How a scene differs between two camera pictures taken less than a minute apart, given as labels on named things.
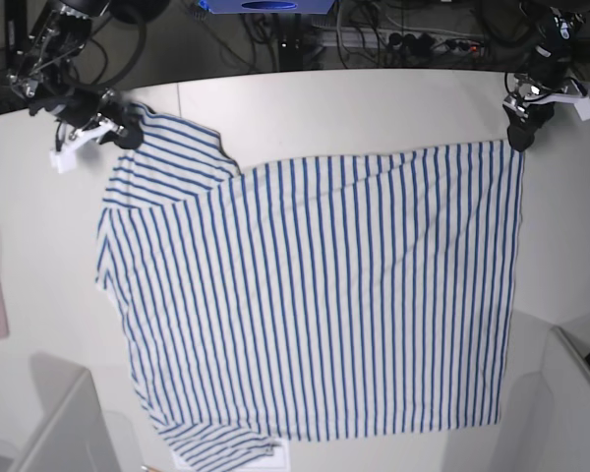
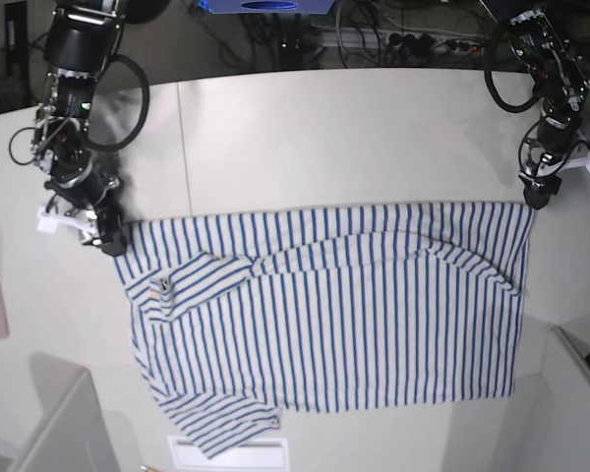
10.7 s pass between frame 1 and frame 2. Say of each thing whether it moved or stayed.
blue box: stayed
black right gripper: moved
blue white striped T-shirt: moved
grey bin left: stayed
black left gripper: moved
